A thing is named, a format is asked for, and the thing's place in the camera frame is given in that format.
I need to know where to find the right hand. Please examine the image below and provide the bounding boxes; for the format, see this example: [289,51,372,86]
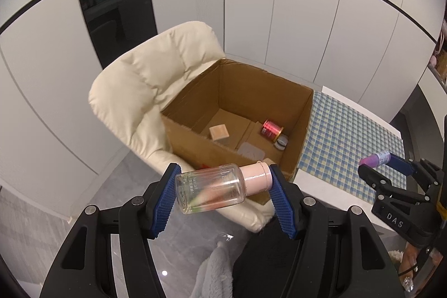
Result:
[398,242,420,293]

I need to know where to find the cream padded armchair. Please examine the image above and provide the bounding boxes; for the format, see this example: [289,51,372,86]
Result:
[88,21,277,234]

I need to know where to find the small clear glass bottle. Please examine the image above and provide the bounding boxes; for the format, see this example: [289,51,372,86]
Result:
[175,162,273,214]

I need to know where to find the brown box on shelf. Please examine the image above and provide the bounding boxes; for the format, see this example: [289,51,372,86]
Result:
[436,49,447,82]

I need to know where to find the brown cardboard box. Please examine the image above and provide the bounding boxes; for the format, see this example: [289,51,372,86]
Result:
[160,58,315,206]

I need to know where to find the fluffy white robe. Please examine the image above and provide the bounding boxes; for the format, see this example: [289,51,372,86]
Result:
[191,242,233,297]

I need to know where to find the beige square carton box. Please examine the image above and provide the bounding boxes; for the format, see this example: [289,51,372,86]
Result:
[208,124,230,141]

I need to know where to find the blue yellow checkered tablecloth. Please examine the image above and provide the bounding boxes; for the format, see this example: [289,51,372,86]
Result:
[298,92,405,203]

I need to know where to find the frosted square plastic case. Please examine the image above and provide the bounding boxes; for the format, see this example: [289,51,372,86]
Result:
[237,141,265,161]

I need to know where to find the pink plush toy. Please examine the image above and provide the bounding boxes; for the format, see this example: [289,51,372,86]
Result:
[430,55,437,67]

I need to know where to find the purple tube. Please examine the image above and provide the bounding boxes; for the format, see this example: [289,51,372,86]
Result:
[359,151,391,168]

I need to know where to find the red gold tin can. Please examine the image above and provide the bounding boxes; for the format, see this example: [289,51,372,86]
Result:
[260,120,283,142]

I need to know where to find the white round compact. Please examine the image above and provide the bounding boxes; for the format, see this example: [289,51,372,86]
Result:
[274,135,289,151]

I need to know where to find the person legs in black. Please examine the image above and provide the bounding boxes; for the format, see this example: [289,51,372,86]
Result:
[233,217,308,297]

